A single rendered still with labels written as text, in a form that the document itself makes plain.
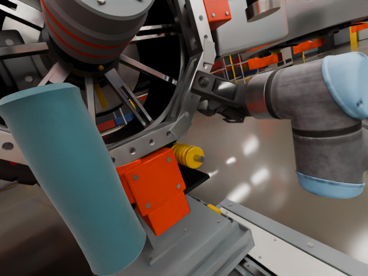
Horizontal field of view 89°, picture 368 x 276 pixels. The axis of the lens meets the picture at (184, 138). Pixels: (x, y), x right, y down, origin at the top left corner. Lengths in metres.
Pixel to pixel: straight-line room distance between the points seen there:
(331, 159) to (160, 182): 0.31
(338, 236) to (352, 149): 0.64
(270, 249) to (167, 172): 0.51
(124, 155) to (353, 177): 0.39
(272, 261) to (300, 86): 0.59
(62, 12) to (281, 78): 0.32
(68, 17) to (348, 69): 0.35
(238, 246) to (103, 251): 0.51
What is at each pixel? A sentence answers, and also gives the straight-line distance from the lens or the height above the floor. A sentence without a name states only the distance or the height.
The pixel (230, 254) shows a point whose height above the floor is 0.15.
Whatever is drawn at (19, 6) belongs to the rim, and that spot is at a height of 0.92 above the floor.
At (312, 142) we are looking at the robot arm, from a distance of 0.34.
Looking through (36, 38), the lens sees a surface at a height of 0.90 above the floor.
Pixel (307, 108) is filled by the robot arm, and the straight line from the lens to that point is 0.33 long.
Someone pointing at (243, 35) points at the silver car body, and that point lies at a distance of 0.79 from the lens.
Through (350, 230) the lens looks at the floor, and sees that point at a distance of 1.00.
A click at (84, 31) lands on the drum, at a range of 0.31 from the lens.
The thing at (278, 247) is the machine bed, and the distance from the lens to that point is 0.82.
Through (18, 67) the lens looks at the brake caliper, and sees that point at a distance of 0.57.
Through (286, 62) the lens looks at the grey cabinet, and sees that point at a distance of 8.85.
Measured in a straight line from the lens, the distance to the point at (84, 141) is 0.26.
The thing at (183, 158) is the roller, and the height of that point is 0.52.
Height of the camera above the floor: 0.69
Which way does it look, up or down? 15 degrees down
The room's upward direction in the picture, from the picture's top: 18 degrees counter-clockwise
